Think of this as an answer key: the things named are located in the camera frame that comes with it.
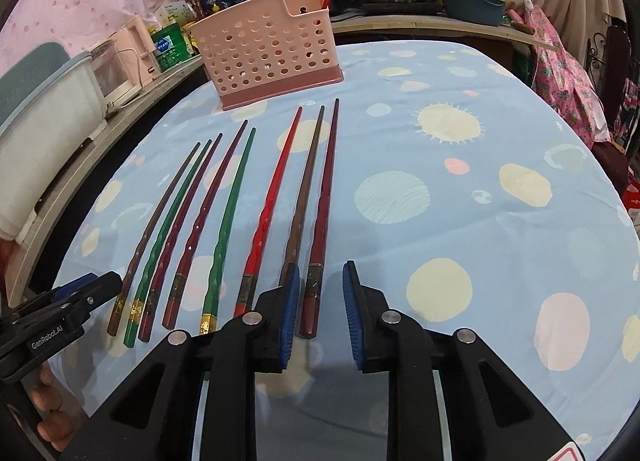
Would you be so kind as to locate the wooden rolling pin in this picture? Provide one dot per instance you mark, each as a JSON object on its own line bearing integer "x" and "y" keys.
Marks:
{"x": 521, "y": 26}

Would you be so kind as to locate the blue dotted tablecloth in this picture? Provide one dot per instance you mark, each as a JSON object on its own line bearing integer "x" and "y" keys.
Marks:
{"x": 475, "y": 241}

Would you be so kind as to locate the person's left hand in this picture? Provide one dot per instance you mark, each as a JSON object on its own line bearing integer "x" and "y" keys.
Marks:
{"x": 47, "y": 391}

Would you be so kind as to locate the black induction cooker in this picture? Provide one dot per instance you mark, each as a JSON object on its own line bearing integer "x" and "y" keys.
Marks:
{"x": 390, "y": 10}

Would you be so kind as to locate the pink perforated plastic basket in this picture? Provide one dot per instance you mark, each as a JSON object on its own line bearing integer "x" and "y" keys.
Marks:
{"x": 260, "y": 56}

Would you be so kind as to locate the stack of blue yellow bowls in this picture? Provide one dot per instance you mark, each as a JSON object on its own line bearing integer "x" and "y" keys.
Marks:
{"x": 470, "y": 6}

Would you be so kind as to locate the white storage box blue lid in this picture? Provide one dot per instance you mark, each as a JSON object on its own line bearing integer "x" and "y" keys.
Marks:
{"x": 40, "y": 101}

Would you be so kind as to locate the pink electric kettle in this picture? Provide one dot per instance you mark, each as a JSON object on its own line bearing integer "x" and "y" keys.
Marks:
{"x": 135, "y": 36}

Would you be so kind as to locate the brown chopstick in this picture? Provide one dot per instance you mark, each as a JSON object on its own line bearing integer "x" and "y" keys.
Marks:
{"x": 116, "y": 318}
{"x": 300, "y": 221}

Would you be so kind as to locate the dark red chopstick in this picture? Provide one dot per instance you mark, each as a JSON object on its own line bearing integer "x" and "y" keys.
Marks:
{"x": 146, "y": 328}
{"x": 311, "y": 306}
{"x": 172, "y": 313}

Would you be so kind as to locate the grey kitchen counter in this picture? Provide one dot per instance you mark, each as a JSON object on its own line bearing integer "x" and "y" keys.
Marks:
{"x": 425, "y": 26}

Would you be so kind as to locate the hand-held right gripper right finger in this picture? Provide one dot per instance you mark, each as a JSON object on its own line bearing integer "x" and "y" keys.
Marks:
{"x": 352, "y": 316}

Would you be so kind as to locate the green chopstick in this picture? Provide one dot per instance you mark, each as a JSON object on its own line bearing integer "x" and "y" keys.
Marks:
{"x": 131, "y": 331}
{"x": 218, "y": 261}

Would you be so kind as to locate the white glass blender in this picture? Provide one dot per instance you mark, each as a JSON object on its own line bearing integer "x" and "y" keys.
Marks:
{"x": 112, "y": 71}

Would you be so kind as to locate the pink floral cloth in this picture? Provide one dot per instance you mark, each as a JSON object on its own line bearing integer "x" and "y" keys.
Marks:
{"x": 560, "y": 76}

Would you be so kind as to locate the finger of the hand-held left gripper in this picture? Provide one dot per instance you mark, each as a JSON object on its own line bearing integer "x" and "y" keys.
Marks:
{"x": 50, "y": 336}
{"x": 70, "y": 291}

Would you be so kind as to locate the green plastic canister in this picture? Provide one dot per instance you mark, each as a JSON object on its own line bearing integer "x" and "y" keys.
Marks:
{"x": 167, "y": 43}

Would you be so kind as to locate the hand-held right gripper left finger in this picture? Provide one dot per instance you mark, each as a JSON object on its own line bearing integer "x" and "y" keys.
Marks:
{"x": 290, "y": 316}

